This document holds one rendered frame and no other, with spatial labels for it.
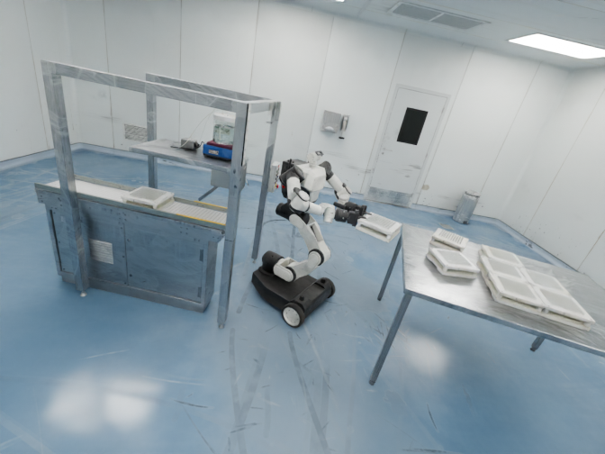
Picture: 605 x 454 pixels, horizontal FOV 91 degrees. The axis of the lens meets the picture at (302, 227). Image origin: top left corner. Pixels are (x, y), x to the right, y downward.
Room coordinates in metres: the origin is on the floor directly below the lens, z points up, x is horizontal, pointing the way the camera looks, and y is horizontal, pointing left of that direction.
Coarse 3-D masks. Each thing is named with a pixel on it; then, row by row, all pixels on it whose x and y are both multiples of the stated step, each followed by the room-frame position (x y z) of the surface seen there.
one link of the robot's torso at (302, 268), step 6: (312, 252) 2.07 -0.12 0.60; (312, 258) 2.05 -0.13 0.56; (318, 258) 2.04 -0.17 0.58; (294, 264) 2.22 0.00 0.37; (300, 264) 2.15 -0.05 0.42; (306, 264) 2.08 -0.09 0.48; (312, 264) 2.04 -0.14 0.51; (318, 264) 2.03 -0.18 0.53; (294, 270) 2.17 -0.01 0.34; (300, 270) 2.14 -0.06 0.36; (306, 270) 2.10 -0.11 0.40; (312, 270) 2.19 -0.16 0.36; (294, 276) 2.15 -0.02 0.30; (300, 276) 2.14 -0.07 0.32
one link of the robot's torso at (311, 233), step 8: (296, 216) 2.18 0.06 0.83; (296, 224) 2.16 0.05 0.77; (304, 224) 2.14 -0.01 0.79; (312, 224) 2.23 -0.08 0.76; (304, 232) 2.14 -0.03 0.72; (312, 232) 2.13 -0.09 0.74; (320, 232) 2.20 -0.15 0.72; (304, 240) 2.15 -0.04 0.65; (312, 240) 2.12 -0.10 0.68; (320, 240) 2.19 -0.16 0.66; (312, 248) 2.11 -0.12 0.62; (320, 248) 2.09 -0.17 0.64; (328, 248) 2.16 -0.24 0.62; (328, 256) 2.11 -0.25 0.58; (320, 264) 2.05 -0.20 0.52
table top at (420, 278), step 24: (408, 240) 2.18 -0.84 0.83; (408, 264) 1.77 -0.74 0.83; (432, 264) 1.84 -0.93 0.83; (528, 264) 2.20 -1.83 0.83; (408, 288) 1.47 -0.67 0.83; (432, 288) 1.52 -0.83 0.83; (456, 288) 1.58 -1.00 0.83; (480, 288) 1.64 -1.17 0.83; (576, 288) 1.94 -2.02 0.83; (600, 288) 2.02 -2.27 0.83; (480, 312) 1.38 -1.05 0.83; (504, 312) 1.44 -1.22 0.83; (600, 312) 1.67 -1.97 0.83; (552, 336) 1.31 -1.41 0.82; (576, 336) 1.35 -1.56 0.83; (600, 336) 1.39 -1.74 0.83
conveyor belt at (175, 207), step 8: (48, 184) 1.88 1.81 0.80; (56, 184) 1.91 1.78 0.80; (80, 184) 1.99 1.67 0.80; (88, 184) 2.02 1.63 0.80; (56, 192) 1.80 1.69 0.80; (88, 192) 1.89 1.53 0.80; (96, 192) 1.91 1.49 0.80; (104, 192) 1.94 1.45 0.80; (112, 192) 1.97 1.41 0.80; (120, 192) 2.00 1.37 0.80; (128, 192) 2.02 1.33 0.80; (120, 200) 1.86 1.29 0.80; (128, 208) 1.78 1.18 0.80; (168, 208) 1.90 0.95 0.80; (176, 208) 1.92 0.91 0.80; (184, 208) 1.95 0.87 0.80; (192, 208) 1.98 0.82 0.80; (200, 208) 2.01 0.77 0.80; (192, 216) 1.85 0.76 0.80; (200, 216) 1.87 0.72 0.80; (208, 216) 1.90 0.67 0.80; (216, 216) 1.93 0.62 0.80; (224, 216) 1.96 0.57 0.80
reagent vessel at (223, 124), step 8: (216, 120) 1.86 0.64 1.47; (224, 120) 1.85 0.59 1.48; (232, 120) 1.88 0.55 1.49; (216, 128) 1.86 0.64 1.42; (224, 128) 1.86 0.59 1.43; (232, 128) 1.88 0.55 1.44; (216, 136) 1.86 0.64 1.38; (224, 136) 1.86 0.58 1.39; (232, 136) 1.89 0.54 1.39; (224, 144) 1.86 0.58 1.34; (232, 144) 1.90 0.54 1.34
